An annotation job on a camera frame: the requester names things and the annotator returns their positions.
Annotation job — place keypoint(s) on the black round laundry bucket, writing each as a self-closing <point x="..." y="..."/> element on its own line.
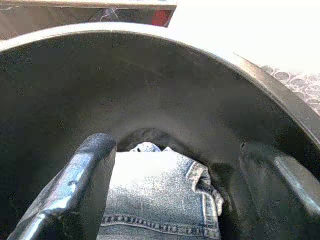
<point x="150" y="87"/>

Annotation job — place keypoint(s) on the white washing machine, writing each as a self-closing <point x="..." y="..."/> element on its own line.
<point x="250" y="25"/>

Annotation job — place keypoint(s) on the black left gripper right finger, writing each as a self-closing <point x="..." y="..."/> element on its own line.
<point x="282" y="200"/>

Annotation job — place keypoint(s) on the dark navy garment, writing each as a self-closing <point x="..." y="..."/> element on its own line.
<point x="225" y="180"/>

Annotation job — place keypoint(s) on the grey blue denim jeans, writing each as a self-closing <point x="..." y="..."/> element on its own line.
<point x="155" y="190"/>

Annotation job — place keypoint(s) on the dark glossy appliance control panel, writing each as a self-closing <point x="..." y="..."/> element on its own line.
<point x="75" y="17"/>

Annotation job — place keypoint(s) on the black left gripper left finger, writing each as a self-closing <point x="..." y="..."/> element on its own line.
<point x="75" y="187"/>

